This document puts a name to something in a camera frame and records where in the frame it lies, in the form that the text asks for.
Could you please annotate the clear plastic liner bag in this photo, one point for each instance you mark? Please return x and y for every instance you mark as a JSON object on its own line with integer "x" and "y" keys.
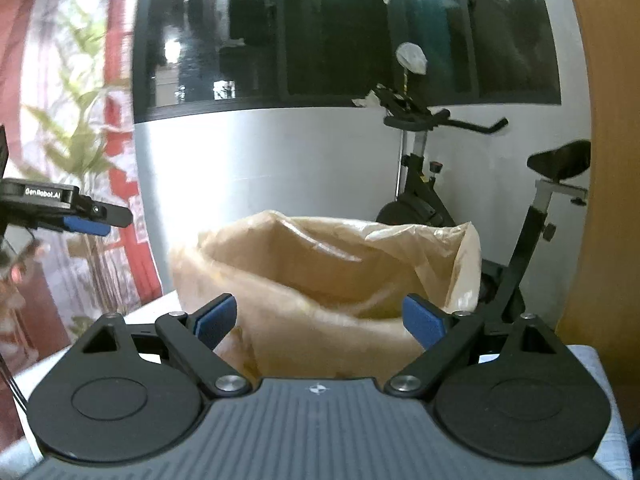
{"x": 280, "y": 310}

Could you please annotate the black exercise bike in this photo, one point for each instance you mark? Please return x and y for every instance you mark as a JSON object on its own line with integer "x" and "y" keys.
{"x": 430, "y": 210}

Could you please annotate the red and white curtain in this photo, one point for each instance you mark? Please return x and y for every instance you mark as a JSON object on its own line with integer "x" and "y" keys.
{"x": 45, "y": 85}

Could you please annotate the plaid strawberry print cloth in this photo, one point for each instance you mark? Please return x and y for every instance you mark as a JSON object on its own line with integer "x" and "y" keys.
{"x": 607, "y": 435}

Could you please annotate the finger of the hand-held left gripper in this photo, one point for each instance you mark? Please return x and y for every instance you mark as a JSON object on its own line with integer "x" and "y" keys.
{"x": 90, "y": 225}

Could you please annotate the wooden board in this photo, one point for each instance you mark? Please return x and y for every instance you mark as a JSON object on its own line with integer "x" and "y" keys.
{"x": 610, "y": 185}

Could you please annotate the green leafy plant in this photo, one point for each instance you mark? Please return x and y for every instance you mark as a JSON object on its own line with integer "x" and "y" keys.
{"x": 85, "y": 145}

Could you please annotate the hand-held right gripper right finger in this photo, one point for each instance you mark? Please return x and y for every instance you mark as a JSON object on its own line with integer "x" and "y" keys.
{"x": 420, "y": 320}

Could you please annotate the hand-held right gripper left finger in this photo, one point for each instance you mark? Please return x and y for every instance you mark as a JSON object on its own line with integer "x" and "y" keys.
{"x": 217, "y": 317}

